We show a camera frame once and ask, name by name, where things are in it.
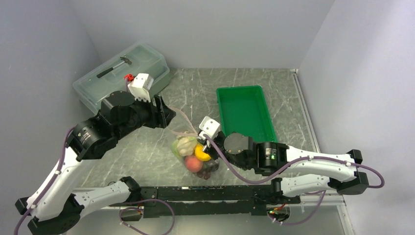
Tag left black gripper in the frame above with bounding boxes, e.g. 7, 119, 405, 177
114, 91, 176, 140

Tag white cauliflower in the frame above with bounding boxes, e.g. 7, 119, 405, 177
171, 136, 198, 159

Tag dark red grape bunch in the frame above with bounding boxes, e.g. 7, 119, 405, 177
195, 160, 219, 180

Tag orange fruit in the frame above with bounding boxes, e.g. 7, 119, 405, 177
194, 143, 211, 162

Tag clear zip top bag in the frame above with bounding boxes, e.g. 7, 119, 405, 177
167, 108, 219, 180

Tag pink peach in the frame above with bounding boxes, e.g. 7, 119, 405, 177
184, 155, 204, 173

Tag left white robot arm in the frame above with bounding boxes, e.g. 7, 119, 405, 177
15, 91, 176, 235

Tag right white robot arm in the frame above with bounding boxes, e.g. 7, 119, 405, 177
198, 132, 369, 203

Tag green plastic tray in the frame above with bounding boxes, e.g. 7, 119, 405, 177
216, 85, 277, 142

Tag clear plastic storage box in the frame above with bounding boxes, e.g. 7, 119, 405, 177
73, 42, 170, 114

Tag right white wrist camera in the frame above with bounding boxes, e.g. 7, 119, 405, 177
198, 116, 221, 140

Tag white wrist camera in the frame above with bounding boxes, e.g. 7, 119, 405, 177
198, 116, 221, 140
124, 73, 154, 102

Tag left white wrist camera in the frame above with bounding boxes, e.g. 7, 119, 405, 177
124, 73, 154, 102

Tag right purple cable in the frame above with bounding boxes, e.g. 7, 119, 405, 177
203, 133, 386, 227

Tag purple cable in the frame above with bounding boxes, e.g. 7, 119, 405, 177
203, 133, 386, 227
13, 126, 77, 235

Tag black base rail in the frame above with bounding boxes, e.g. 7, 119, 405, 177
113, 185, 300, 218

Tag black handled hammer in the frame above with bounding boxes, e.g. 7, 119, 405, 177
96, 57, 132, 78

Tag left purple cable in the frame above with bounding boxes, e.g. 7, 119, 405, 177
13, 126, 77, 235

